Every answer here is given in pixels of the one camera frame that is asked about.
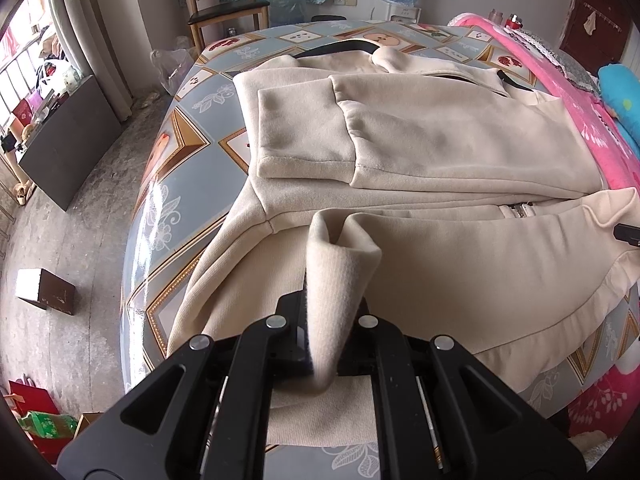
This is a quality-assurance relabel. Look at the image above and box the red gift bag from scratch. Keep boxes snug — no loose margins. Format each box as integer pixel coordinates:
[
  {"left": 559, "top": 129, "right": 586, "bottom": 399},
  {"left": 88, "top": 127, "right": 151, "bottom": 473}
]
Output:
[{"left": 3, "top": 382, "right": 78, "bottom": 465}]

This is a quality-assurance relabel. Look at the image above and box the dark red door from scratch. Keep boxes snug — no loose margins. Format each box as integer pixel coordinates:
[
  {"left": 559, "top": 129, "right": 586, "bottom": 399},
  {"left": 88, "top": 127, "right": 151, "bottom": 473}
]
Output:
[{"left": 560, "top": 0, "right": 631, "bottom": 76}]

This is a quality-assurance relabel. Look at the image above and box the beige zip jacket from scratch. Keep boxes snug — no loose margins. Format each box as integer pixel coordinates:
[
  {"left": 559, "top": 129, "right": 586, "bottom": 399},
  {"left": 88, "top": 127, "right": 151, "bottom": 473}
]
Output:
[{"left": 168, "top": 47, "right": 639, "bottom": 446}]

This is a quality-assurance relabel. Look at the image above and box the fruit pattern table cover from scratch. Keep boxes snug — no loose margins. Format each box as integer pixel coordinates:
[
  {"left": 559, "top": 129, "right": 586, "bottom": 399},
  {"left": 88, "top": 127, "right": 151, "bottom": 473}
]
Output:
[{"left": 118, "top": 18, "right": 640, "bottom": 480}]

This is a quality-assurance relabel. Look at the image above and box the wooden chair black seat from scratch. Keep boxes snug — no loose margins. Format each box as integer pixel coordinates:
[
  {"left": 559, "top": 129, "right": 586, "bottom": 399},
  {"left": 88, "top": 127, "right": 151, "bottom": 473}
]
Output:
[{"left": 188, "top": 0, "right": 270, "bottom": 52}]

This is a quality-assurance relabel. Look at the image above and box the cyan pillow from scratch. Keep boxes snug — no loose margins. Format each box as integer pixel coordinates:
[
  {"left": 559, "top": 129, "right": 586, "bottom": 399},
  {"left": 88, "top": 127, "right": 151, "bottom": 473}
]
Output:
[{"left": 598, "top": 64, "right": 640, "bottom": 157}]

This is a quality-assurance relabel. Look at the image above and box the dark grey cabinet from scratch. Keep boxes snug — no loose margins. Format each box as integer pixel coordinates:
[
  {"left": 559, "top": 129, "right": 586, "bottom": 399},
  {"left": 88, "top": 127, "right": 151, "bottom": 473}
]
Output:
[{"left": 18, "top": 76, "right": 122, "bottom": 210}]

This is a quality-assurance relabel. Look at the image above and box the empty clear water jug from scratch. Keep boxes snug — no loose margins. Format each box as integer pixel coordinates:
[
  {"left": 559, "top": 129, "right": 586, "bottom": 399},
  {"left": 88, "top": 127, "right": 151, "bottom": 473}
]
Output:
[{"left": 269, "top": 0, "right": 306, "bottom": 27}]

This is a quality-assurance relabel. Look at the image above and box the pink floral blanket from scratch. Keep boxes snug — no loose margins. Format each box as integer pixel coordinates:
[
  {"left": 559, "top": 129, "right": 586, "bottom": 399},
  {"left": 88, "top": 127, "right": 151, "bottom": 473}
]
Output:
[{"left": 447, "top": 12, "right": 640, "bottom": 438}]

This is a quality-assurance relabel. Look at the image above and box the white plastic bag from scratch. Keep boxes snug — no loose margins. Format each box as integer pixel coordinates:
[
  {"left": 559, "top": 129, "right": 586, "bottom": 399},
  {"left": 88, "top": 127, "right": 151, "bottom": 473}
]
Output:
[{"left": 150, "top": 36, "right": 198, "bottom": 96}]

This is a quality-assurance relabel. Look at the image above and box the brown cardboard box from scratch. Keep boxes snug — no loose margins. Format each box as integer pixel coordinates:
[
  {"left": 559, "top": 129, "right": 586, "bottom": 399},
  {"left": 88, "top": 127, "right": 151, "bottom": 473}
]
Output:
[{"left": 15, "top": 268, "right": 76, "bottom": 315}]

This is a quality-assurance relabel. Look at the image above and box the white water dispenser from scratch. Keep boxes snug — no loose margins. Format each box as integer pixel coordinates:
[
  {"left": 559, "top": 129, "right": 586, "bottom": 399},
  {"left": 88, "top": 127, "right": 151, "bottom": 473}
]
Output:
[{"left": 381, "top": 0, "right": 422, "bottom": 24}]

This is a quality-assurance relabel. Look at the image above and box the red lighter bottle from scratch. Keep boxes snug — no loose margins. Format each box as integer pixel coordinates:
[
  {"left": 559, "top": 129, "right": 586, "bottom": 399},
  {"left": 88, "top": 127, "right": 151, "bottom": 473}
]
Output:
[{"left": 504, "top": 14, "right": 523, "bottom": 30}]

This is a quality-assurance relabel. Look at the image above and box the grey curtain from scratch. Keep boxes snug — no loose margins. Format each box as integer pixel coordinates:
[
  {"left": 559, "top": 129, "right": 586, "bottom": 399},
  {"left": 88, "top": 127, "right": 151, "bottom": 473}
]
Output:
[{"left": 47, "top": 0, "right": 132, "bottom": 122}]

